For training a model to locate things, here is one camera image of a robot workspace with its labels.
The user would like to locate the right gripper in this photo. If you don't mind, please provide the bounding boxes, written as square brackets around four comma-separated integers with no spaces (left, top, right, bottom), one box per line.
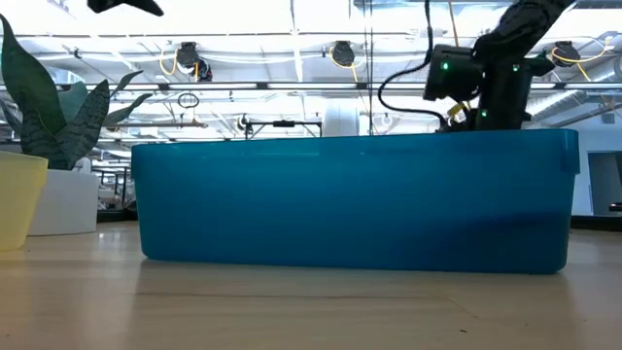
[436,60,534,132]

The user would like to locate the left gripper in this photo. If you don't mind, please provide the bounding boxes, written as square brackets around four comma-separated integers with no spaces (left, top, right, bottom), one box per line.
[86,0,165,18]

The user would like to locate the green plant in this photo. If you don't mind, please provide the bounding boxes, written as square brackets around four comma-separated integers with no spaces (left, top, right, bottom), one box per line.
[0,13,155,237]

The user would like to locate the blue plastic bin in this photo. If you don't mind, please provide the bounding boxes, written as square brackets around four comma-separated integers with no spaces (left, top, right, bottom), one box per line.
[130,128,581,275]

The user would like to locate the yellow plastic bin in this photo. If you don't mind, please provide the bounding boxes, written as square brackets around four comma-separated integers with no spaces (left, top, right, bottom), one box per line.
[0,150,50,253]

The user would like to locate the rig light bar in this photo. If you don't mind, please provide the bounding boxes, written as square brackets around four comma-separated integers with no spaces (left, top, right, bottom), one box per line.
[0,80,622,96]

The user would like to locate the dark door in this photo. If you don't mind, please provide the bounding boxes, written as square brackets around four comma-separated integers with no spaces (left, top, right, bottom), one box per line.
[586,150,622,217]

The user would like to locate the white column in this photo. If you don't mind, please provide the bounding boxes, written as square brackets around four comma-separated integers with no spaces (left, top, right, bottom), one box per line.
[323,98,361,138]

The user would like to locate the yellow cable tag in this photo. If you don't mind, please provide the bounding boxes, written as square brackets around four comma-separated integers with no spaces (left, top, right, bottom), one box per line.
[445,100,471,123]

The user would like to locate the silver ventilation duct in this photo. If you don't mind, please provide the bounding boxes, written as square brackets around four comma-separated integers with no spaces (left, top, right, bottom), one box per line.
[527,57,622,131]

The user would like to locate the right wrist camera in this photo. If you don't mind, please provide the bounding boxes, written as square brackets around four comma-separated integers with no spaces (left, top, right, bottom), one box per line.
[422,43,483,103]

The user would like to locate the black ceiling cable reel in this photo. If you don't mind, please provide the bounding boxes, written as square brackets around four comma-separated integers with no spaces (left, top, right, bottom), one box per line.
[551,40,579,69]
[173,41,214,83]
[329,40,359,69]

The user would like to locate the yellow hanging cable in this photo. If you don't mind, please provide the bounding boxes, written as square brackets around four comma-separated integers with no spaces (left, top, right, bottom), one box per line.
[447,0,461,48]

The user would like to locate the black hanging cable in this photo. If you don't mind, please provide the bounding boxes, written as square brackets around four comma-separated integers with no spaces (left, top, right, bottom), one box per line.
[367,0,375,137]

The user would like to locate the distant black frame stand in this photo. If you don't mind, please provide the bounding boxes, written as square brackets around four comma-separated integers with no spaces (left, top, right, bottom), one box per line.
[244,120,324,141]

